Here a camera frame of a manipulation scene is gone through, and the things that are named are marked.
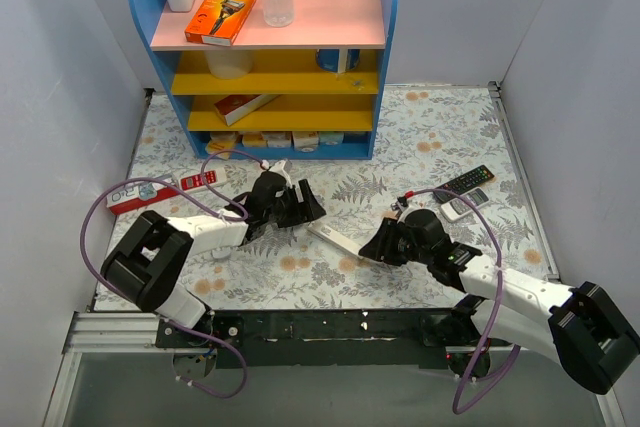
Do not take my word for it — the white slim remote control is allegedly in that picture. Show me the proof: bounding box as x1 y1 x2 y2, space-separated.
306 221 363 260

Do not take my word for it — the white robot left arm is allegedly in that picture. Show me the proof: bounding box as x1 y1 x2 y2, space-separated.
100 170 326 347

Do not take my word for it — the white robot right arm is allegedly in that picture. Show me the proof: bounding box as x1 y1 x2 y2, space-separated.
359 209 639 395

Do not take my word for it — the grey ac remote control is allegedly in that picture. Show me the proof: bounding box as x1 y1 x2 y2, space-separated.
440 188 490 223

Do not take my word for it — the red white calculator remote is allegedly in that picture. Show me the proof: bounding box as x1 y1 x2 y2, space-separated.
179 168 228 193

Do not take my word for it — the white remote on table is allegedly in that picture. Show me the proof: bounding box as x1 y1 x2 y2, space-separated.
211 247 232 260

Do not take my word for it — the black tv remote control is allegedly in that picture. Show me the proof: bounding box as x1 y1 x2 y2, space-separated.
434 165 495 203

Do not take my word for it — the blue wooden shelf unit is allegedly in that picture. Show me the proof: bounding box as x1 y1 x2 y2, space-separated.
128 0 398 160

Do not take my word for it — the red white box on shelf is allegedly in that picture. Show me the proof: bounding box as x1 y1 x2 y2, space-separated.
214 94 277 126

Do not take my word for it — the red white toothpaste box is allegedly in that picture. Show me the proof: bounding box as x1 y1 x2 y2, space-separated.
106 182 177 215

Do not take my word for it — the blue white can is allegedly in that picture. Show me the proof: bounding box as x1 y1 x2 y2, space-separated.
315 48 360 74

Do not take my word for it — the white cup on shelf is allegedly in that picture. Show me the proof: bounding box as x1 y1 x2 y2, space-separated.
204 50 254 80

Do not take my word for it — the orange razor box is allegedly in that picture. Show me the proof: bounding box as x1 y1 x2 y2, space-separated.
184 0 256 47

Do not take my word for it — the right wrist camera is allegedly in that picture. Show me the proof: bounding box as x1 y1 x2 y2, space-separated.
391 191 421 222

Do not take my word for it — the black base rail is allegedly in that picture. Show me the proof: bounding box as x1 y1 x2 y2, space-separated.
156 301 481 369

